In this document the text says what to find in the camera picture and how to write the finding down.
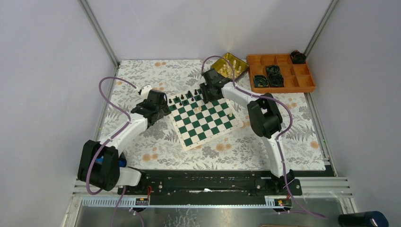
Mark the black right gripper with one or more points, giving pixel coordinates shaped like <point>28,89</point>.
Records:
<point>203,87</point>

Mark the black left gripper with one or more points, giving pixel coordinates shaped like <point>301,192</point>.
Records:
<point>164,110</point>

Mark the gold chess piece tin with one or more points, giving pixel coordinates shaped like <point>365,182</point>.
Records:
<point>231,67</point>

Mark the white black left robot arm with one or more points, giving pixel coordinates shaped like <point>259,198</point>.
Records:
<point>100,160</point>

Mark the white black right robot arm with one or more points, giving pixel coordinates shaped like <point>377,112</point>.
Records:
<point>264,115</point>

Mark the green white chess board mat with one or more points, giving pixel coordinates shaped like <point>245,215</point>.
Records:
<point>194,129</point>

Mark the floral table mat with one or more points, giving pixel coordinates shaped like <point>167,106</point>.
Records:
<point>159,147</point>

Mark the wooden compartment tray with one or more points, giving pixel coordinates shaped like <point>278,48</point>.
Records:
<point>297,77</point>

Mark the black coil tray upper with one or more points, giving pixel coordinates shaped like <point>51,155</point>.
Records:
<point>272,69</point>

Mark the black coil tray lower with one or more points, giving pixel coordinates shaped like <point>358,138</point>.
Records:
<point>275,80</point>

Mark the black coil outside tray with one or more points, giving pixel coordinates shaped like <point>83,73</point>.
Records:
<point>297,57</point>

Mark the dark cylinder bottom right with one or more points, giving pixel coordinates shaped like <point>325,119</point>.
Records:
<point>363,219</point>

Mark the black mounting base rail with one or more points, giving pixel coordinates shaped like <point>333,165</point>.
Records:
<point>206,187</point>

